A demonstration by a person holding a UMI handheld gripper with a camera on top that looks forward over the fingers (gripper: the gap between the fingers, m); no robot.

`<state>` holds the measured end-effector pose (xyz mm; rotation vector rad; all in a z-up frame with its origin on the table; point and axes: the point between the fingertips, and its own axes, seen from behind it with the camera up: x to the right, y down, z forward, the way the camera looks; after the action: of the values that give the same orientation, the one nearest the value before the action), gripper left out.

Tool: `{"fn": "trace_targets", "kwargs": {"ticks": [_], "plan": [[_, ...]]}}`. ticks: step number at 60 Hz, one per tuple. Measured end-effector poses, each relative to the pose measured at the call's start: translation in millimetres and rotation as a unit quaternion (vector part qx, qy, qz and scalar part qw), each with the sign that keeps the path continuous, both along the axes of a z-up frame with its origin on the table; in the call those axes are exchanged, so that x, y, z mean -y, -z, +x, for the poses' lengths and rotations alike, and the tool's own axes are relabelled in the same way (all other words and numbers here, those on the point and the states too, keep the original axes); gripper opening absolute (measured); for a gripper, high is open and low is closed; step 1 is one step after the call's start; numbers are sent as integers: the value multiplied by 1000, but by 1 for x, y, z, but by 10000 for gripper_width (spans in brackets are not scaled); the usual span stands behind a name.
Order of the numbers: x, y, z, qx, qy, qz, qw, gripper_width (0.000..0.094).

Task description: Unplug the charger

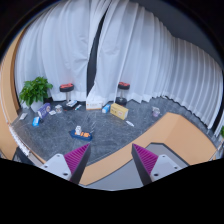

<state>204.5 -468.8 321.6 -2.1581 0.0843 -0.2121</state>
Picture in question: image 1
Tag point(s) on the left black bar stool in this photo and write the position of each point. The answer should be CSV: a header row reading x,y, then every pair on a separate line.
x,y
67,89

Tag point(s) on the white curtain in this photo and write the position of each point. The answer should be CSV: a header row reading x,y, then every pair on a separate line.
x,y
57,46
136,48

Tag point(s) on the yellow cardboard box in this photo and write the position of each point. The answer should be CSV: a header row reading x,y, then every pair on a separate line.
x,y
119,111

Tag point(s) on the black bar stool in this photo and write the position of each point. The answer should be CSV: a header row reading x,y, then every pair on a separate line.
x,y
67,89
121,100

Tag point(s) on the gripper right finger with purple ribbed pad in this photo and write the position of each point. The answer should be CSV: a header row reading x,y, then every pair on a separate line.
x,y
152,167

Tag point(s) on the right white curtain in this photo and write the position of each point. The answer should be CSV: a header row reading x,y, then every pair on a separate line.
x,y
136,48

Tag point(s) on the small blue box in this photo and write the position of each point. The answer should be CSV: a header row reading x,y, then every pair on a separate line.
x,y
36,121

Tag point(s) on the right black bar stool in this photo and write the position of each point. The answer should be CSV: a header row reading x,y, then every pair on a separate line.
x,y
121,100

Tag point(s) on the clear container left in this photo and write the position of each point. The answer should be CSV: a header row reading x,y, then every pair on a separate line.
x,y
58,108

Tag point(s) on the white charger plug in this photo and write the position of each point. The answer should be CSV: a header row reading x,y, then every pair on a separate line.
x,y
78,130

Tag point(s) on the left white curtain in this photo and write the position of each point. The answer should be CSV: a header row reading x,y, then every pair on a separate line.
x,y
57,46

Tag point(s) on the blue white bottle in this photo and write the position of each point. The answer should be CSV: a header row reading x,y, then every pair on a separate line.
x,y
106,108

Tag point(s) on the green potted plant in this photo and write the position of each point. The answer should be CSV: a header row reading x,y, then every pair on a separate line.
x,y
35,92

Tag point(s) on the white tube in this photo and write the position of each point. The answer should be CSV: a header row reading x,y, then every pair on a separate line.
x,y
129,123

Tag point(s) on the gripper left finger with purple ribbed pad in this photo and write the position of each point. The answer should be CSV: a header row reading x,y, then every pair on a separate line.
x,y
69,166

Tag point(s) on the white orange box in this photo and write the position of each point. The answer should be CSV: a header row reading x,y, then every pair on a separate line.
x,y
94,105

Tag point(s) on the purple box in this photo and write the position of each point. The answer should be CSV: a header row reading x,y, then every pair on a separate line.
x,y
44,110

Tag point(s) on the white flat packet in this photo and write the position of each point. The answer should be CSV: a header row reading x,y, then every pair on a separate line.
x,y
23,116

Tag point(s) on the clear plastic cup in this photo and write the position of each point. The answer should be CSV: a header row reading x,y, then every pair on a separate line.
x,y
155,111

